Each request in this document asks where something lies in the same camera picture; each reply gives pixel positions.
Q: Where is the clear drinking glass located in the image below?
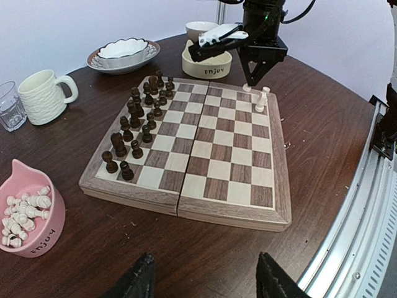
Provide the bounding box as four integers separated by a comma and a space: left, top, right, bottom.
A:
1, 81, 27, 132

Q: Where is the patterned brown rim plate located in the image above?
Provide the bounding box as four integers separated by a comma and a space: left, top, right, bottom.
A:
86, 41, 161, 75

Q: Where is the white floral small bowl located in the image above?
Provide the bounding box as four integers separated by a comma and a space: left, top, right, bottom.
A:
185, 21, 218, 42

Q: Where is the front aluminium rail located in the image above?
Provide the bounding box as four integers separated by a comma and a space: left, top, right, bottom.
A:
296, 93, 397, 298

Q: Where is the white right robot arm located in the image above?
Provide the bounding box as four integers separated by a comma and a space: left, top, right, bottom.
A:
221, 1, 315, 87

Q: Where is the wooden chess board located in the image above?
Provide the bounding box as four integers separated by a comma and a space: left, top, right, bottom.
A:
79, 76, 292, 232

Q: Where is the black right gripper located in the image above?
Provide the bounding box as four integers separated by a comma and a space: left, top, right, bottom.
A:
238, 37, 287, 87

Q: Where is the yellow cat-ear bowl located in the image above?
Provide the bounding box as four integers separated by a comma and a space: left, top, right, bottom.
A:
181, 40, 233, 79

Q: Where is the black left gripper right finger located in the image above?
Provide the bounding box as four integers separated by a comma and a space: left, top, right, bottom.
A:
256, 252, 309, 298

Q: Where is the cream ribbed mug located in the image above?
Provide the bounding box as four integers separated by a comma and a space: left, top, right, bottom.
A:
17, 70, 79, 126

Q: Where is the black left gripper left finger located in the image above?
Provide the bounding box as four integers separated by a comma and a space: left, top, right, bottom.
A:
115, 253, 155, 297

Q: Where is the black chess piece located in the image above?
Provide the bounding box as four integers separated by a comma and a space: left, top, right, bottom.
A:
155, 70, 164, 89
110, 132, 127, 157
141, 125, 153, 143
102, 151, 118, 174
131, 86, 145, 118
148, 75, 159, 96

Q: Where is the white chess pieces pile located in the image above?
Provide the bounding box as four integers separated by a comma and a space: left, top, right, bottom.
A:
1, 185, 52, 248

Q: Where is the white chess pawn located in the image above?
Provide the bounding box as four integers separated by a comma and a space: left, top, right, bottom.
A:
242, 83, 252, 92

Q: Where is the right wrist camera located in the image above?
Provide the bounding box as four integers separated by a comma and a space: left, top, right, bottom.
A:
188, 23, 249, 62

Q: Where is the white chess knight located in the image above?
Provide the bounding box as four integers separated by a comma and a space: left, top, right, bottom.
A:
255, 86, 270, 112

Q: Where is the white scalloped bowl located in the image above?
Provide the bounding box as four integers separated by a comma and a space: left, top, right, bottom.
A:
97, 38, 149, 68

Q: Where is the pink cat-ear bowl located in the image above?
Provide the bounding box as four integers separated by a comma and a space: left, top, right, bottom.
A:
1, 159, 66, 258

